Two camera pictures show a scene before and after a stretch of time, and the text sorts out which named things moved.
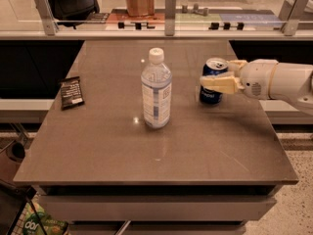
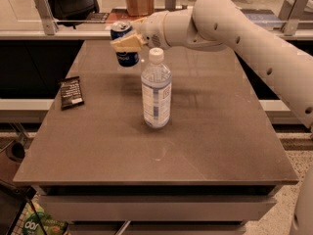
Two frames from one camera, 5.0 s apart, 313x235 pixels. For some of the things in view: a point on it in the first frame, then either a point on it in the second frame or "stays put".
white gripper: (256, 78) -> (154, 28)
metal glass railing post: (46, 13) stays put
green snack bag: (51, 225) stays put
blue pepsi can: (210, 67) -> (125, 59)
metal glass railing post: (296, 13) stays put
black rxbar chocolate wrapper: (70, 92) stays put
